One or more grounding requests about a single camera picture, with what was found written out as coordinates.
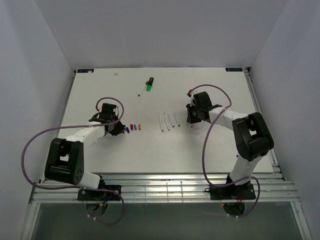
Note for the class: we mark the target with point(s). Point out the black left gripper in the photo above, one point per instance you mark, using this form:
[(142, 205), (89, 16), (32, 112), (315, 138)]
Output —
[(119, 129)]

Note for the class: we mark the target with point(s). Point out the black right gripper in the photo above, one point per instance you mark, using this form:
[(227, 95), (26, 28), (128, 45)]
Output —
[(191, 119)]

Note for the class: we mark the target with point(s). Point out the dark blue capped pen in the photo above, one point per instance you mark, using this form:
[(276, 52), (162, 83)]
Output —
[(176, 119)]

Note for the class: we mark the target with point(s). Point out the blue capped white pen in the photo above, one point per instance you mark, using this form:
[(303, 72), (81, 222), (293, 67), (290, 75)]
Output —
[(166, 121)]

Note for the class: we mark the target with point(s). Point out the orange capped white pen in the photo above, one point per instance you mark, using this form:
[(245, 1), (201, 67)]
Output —
[(161, 123)]

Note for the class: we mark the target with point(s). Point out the green black highlighter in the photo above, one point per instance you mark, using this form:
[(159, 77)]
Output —
[(149, 84)]

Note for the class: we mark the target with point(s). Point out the green capped white pen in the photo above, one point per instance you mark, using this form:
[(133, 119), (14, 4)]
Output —
[(143, 88)]

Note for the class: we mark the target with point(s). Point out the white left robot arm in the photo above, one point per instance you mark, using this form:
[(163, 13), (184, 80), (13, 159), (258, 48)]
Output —
[(66, 157)]

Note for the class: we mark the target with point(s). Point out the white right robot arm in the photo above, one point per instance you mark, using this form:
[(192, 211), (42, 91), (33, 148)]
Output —
[(252, 137)]

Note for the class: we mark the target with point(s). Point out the left blue corner label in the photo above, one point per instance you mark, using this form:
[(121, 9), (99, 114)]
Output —
[(85, 70)]

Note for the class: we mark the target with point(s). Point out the blue corner label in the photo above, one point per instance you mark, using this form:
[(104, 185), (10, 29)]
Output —
[(233, 69), (85, 70)]

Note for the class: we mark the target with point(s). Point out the right blue corner label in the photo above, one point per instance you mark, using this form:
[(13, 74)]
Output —
[(233, 69)]

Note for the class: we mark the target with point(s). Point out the aluminium front rail frame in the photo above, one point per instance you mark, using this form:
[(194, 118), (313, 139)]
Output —
[(170, 188)]

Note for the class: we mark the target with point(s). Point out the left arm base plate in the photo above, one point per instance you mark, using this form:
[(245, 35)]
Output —
[(90, 195)]

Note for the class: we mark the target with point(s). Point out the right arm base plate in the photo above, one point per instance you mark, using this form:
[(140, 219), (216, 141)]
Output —
[(245, 192)]

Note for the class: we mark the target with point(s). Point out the aluminium right side rail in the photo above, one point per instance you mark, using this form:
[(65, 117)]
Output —
[(262, 128)]

